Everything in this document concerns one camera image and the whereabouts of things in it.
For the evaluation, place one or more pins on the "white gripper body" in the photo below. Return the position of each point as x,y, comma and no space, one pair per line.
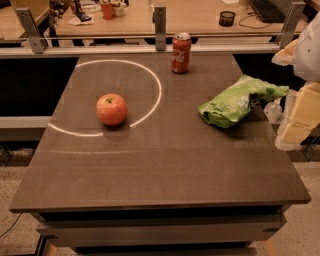
308,50

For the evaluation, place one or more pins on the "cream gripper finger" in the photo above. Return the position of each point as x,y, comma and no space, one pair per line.
286,55
301,116

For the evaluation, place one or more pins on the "green rice chip bag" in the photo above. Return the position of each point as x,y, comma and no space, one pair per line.
234,103

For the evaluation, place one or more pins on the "red apple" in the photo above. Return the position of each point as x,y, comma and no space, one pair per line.
111,109

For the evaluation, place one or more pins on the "black keyboard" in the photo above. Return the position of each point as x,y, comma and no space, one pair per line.
267,12

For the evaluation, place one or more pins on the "black mesh cup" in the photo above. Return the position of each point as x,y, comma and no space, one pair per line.
226,18

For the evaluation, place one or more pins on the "red cola can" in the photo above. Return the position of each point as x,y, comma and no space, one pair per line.
181,46

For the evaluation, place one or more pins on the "red cup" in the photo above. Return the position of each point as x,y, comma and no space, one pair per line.
106,10

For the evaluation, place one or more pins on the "right metal bracket post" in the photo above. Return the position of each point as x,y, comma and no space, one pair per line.
293,16

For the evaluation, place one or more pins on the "metal bracket post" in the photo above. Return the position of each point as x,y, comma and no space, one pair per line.
293,16
37,42
160,27

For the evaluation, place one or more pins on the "middle metal bracket post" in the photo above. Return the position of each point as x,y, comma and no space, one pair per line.
160,27

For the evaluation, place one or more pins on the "metal rail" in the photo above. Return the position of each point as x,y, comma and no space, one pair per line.
22,52

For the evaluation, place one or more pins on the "left metal bracket post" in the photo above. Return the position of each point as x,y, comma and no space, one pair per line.
37,42

